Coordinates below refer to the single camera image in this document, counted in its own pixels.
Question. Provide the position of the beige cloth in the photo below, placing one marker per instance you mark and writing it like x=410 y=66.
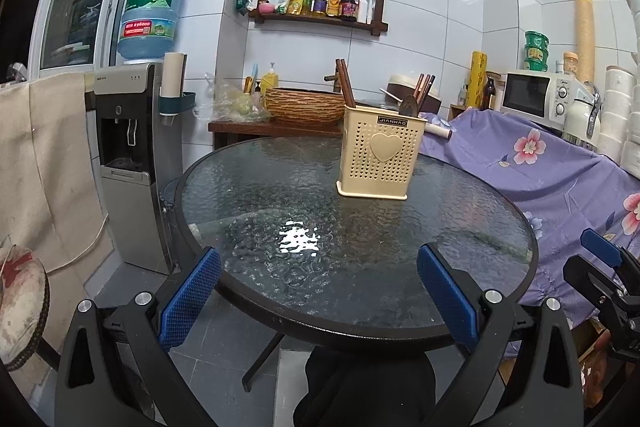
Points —
x=45 y=167

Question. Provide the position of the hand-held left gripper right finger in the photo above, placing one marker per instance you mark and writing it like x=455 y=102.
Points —
x=447 y=294

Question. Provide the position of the small jar beige lid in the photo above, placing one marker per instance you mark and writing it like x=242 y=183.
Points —
x=570 y=63

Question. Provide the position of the white microwave oven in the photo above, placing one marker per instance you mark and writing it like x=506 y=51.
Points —
x=525 y=97

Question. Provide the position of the yellow soap bottle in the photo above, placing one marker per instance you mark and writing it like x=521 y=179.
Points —
x=269 y=84

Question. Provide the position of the purple floral cloth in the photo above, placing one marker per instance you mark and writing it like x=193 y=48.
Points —
x=540 y=187

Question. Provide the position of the yellow roll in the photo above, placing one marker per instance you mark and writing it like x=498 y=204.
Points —
x=478 y=79

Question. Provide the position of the brown white rice cooker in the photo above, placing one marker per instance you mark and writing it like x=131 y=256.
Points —
x=400 y=84

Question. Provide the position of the grey water dispenser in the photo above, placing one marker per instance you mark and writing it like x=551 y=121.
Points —
x=125 y=157

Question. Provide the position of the white lint roller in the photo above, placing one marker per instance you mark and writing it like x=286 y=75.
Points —
x=440 y=129

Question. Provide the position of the woven wash basin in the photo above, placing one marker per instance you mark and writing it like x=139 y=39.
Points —
x=300 y=107

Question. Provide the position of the blue water jug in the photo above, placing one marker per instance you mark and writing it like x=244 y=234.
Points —
x=150 y=17

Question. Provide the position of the paper cup dispenser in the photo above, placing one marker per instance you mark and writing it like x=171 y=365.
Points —
x=172 y=82

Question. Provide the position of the round cushioned stool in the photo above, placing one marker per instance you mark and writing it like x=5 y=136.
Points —
x=22 y=307

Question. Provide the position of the clear plastic bag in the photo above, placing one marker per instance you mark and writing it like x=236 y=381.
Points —
x=230 y=104

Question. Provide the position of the round glass table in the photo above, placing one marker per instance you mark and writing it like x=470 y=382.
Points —
x=250 y=207

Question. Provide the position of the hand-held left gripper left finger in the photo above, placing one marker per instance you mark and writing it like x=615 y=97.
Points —
x=190 y=294

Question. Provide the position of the yellow snack packet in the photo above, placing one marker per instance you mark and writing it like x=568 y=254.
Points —
x=289 y=2

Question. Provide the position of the stack of white paper bowls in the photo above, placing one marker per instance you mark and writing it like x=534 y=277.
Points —
x=620 y=117

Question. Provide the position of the pink bowl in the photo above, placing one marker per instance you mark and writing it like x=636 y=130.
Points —
x=265 y=8

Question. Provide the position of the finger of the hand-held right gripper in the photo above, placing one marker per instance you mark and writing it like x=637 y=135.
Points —
x=600 y=244
x=585 y=274

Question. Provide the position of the small wooden box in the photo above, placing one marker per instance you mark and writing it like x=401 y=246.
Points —
x=457 y=113

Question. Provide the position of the tall stack of paper cups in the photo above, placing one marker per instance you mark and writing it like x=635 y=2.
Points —
x=585 y=32

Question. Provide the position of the person's black pants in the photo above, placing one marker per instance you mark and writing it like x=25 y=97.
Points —
x=365 y=387

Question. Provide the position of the white kettle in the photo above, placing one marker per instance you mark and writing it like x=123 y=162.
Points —
x=580 y=117

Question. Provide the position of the wooden counter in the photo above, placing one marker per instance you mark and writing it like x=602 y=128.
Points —
x=260 y=129

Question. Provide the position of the white squeeze bottle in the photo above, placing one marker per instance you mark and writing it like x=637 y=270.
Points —
x=363 y=9

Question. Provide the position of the large dark sauce bottle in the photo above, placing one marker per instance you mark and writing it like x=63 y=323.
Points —
x=350 y=2

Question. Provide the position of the beige perforated utensil holder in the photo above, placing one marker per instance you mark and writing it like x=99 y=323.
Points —
x=382 y=157

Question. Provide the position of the dark glass bottle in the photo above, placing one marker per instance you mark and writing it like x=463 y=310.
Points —
x=490 y=94

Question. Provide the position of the brass faucet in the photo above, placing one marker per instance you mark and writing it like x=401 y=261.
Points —
x=331 y=77

